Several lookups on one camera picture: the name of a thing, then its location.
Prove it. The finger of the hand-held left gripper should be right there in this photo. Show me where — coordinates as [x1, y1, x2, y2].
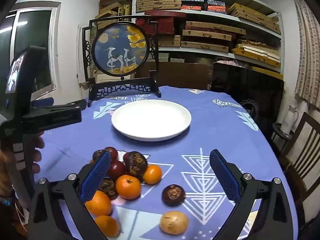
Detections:
[22, 106, 82, 132]
[31, 99, 87, 110]

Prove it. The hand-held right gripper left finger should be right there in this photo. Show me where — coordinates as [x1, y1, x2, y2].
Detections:
[27, 150, 112, 240]

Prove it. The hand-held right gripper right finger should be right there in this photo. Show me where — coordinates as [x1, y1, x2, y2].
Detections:
[209, 149, 299, 240]

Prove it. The orange tangerine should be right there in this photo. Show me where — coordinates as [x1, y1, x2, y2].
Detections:
[94, 215, 120, 238]
[142, 164, 162, 185]
[115, 174, 142, 200]
[85, 190, 112, 217]

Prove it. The tan round fruit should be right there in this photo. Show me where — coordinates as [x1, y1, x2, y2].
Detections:
[159, 211, 189, 235]

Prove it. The white round plate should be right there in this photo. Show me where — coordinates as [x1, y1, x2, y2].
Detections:
[111, 99, 192, 142]

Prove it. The person's left forearm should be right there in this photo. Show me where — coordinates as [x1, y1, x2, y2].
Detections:
[0, 150, 18, 233]

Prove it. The person's left hand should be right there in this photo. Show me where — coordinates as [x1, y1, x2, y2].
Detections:
[32, 130, 46, 174]

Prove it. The grey framed window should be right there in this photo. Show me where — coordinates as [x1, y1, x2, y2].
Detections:
[0, 1, 62, 99]

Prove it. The small black side table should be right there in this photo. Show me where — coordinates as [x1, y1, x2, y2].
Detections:
[271, 122, 296, 157]

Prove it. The round deer screen black stand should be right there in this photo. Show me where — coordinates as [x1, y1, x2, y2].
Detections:
[82, 15, 162, 108]

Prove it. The brown wooden chair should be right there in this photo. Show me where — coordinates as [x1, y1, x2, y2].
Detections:
[279, 112, 320, 207]

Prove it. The white thermos jug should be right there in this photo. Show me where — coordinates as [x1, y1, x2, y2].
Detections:
[280, 104, 299, 135]

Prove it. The large black panel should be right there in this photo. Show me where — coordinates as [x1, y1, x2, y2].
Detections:
[211, 62, 285, 133]

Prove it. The stack of brown cardboard boxes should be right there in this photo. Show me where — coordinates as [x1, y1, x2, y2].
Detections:
[94, 0, 133, 30]

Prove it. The pink cloth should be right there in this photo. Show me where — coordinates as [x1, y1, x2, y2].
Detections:
[217, 58, 242, 67]

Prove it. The dark red lacquer box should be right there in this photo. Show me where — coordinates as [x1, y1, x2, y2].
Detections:
[136, 11, 187, 35]

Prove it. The stack of tan woven boxes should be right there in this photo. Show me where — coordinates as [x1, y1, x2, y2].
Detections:
[136, 0, 282, 68]

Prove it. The beige patterned curtain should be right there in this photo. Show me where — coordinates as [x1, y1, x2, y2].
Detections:
[291, 0, 320, 105]

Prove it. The orange patterned box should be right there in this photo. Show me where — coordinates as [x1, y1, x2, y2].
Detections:
[181, 4, 207, 12]

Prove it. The white metal shelf unit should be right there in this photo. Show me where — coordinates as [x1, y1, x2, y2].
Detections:
[132, 0, 285, 80]

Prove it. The thin white cable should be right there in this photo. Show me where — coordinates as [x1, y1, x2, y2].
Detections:
[15, 202, 28, 232]

